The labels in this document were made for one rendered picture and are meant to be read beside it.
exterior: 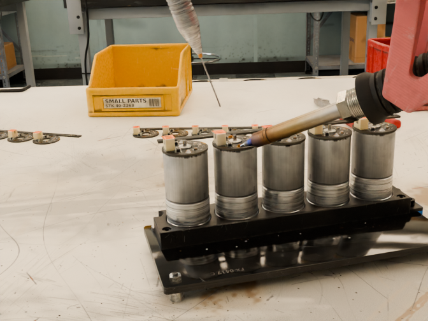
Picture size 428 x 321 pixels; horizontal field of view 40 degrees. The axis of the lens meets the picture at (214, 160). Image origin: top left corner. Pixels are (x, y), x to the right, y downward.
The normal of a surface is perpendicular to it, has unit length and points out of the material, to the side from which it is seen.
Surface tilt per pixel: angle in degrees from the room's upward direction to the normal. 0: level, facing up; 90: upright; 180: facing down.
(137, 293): 0
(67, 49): 90
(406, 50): 98
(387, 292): 0
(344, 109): 90
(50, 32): 90
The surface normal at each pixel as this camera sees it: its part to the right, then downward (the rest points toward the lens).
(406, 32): -0.58, 0.46
